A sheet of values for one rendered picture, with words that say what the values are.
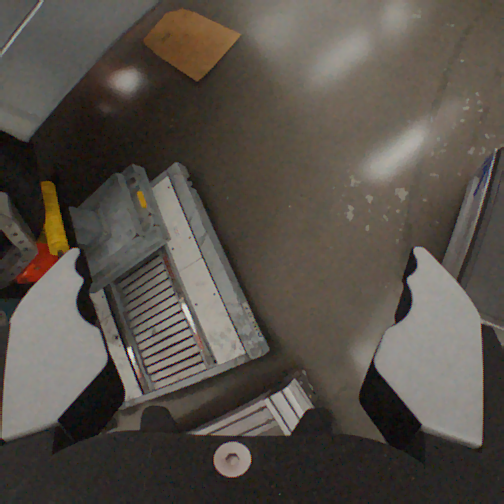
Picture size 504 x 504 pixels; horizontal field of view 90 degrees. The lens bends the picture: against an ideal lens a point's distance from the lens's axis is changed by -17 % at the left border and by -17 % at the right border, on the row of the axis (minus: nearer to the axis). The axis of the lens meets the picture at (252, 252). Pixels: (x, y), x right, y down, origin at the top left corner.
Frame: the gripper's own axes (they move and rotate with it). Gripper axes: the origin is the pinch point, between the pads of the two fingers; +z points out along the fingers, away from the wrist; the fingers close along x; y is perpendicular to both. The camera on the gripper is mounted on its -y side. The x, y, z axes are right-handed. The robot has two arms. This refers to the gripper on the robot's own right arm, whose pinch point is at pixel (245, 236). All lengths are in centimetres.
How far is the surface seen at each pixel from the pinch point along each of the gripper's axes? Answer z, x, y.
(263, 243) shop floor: 86, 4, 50
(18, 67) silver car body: 38, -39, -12
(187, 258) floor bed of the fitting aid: 86, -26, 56
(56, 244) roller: 57, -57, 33
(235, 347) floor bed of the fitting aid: 61, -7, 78
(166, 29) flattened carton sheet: 169, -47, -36
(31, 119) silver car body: 44, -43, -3
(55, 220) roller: 63, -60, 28
